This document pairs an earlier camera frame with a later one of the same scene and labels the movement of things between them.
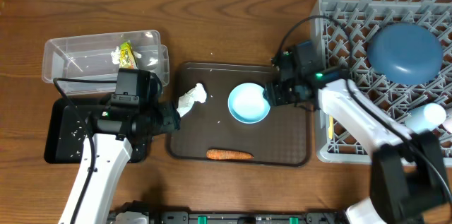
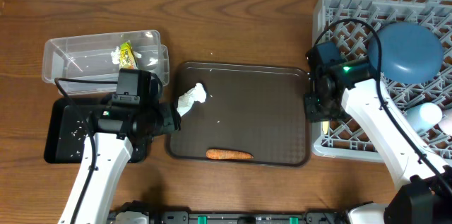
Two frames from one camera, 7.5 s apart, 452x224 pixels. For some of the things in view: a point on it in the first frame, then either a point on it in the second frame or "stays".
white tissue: [115, 55] stays
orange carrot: [218, 154] stays
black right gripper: [277, 97] → [316, 114]
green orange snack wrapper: [127, 56] stays
